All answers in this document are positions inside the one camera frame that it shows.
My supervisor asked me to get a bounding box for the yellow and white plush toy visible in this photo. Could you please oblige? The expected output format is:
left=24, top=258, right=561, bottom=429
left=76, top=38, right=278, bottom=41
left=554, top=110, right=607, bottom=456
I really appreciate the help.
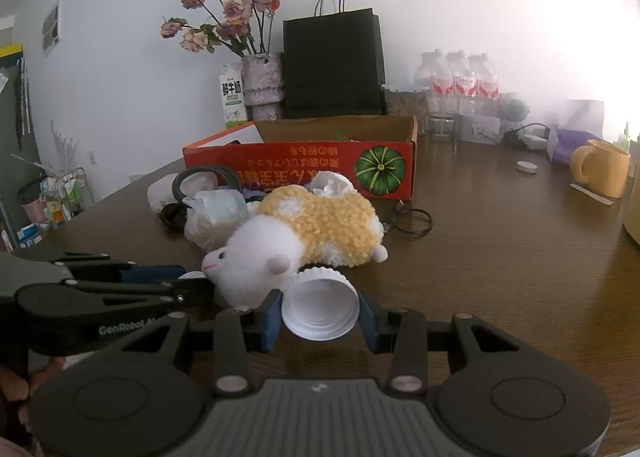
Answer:
left=201, top=184, right=390, bottom=309

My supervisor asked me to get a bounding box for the yellow mug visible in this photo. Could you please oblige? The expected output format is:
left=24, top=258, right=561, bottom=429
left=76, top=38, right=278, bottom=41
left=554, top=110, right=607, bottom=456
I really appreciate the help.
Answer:
left=570, top=139, right=632, bottom=199

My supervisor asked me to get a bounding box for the wooden desktop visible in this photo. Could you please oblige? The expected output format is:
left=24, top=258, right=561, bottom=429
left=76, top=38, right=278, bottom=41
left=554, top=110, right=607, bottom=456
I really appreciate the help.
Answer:
left=10, top=134, right=640, bottom=456

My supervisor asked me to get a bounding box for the white paper strip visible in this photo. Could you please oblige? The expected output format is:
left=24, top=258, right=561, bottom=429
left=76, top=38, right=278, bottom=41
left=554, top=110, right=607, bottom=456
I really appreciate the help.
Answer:
left=569, top=182, right=615, bottom=206

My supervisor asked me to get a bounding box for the white and purple tissue box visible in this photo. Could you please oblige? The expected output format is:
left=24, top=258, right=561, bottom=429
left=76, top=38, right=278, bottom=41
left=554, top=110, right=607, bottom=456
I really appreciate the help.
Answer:
left=547, top=99, right=607, bottom=166

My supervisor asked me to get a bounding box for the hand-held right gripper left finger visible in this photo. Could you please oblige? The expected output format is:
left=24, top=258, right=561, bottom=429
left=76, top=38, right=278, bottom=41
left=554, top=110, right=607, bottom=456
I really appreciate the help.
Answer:
left=120, top=289, right=284, bottom=395

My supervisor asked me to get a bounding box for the white plastic wrap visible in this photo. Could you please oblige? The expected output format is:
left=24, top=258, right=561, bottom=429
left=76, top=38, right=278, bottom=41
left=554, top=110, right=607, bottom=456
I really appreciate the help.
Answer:
left=309, top=170, right=359, bottom=199

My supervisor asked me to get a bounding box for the white and green milk carton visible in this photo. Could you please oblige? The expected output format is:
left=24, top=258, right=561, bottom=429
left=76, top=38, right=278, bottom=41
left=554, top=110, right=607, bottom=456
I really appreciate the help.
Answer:
left=220, top=62, right=249, bottom=131

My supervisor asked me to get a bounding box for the grey wall panel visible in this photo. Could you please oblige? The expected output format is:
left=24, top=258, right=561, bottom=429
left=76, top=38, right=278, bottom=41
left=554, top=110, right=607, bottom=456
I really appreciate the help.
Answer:
left=42, top=0, right=64, bottom=59

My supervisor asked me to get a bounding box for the white plastic bag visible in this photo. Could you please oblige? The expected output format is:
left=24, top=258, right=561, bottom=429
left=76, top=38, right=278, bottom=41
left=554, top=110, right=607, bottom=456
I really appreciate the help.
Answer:
left=182, top=188, right=262, bottom=252
left=147, top=174, right=177, bottom=213

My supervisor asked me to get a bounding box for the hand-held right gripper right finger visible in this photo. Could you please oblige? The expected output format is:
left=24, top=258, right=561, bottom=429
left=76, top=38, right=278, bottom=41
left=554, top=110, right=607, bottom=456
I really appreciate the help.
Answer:
left=357, top=289, right=523, bottom=393

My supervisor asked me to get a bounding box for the white printed gift box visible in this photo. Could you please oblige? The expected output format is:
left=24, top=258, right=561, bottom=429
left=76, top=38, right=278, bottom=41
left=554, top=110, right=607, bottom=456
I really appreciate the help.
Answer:
left=457, top=112, right=504, bottom=146

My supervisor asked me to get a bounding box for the white charger with cable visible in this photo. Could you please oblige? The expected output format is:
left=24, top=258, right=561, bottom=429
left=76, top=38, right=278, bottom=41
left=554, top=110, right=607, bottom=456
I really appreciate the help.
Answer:
left=502, top=123, right=552, bottom=154

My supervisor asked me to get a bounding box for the black paper bag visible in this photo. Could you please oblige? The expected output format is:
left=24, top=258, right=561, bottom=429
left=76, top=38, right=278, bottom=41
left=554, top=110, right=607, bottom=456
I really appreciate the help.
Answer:
left=282, top=0, right=386, bottom=121

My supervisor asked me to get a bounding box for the grey round desk fan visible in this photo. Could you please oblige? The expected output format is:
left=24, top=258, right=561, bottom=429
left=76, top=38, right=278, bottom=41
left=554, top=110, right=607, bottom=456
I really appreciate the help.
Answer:
left=492, top=92, right=531, bottom=124

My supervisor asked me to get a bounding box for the clear drinking glass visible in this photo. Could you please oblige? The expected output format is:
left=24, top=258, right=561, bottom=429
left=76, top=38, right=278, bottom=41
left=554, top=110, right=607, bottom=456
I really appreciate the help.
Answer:
left=427, top=111, right=459, bottom=142

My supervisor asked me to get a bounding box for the clear oat container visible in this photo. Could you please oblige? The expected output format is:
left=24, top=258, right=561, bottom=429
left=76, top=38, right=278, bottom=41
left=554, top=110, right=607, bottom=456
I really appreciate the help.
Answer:
left=384, top=84, right=431, bottom=136

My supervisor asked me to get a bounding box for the purple mottled vase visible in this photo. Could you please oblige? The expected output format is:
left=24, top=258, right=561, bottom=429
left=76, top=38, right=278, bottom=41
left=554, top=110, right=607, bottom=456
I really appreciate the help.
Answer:
left=241, top=52, right=286, bottom=121

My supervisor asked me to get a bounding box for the pack of water bottles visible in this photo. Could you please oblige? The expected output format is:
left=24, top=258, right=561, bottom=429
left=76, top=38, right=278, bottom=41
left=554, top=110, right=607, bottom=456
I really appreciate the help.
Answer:
left=415, top=49, right=501, bottom=118

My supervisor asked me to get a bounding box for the orange cardboard box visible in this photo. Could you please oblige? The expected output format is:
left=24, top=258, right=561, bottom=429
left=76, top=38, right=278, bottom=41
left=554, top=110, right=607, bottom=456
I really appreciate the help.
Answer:
left=182, top=114, right=419, bottom=202

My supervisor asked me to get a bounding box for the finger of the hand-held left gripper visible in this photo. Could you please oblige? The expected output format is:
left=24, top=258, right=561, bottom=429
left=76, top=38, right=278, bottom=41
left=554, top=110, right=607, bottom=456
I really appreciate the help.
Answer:
left=65, top=278, right=217, bottom=311
left=35, top=251, right=187, bottom=283

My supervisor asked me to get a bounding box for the thin black cable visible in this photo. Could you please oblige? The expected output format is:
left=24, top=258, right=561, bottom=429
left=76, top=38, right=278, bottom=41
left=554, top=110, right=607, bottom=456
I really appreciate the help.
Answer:
left=382, top=201, right=434, bottom=239

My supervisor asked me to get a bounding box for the person's left hand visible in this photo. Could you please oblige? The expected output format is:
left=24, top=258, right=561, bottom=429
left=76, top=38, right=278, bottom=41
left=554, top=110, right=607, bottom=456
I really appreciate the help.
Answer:
left=0, top=357, right=66, bottom=403

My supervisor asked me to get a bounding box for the wire storage rack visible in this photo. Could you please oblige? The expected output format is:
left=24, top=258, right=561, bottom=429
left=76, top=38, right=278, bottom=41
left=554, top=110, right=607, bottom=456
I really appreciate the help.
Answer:
left=17, top=166, right=97, bottom=249

